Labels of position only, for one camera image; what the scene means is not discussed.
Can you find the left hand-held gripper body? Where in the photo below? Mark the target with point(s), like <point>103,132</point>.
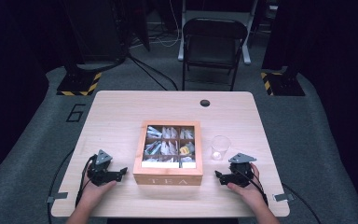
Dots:
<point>101,174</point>

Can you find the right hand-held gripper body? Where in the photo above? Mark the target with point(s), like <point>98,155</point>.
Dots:
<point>241,174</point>

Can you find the clear plastic cup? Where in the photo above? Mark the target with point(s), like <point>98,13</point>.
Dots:
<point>220,146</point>

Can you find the wooden tea box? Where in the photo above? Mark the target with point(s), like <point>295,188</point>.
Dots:
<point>167,175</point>

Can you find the person's left hand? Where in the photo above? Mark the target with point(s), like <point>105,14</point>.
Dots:
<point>94,193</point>

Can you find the person's right hand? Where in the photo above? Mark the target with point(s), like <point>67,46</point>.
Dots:
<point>248,194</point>

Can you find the grey tape strip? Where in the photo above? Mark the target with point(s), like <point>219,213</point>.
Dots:
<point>283,197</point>
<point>57,197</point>

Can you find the pile of assorted tea bags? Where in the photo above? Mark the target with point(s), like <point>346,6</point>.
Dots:
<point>169,144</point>

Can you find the black table grommet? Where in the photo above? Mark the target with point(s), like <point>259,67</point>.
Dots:
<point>204,103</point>

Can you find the black striped stand base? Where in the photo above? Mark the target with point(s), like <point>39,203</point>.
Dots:
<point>284,85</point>
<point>79,84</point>

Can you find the black folding chair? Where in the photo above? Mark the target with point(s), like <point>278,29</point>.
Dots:
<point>213,46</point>

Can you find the dark equipment stand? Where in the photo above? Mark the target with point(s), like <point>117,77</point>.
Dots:
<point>96,31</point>

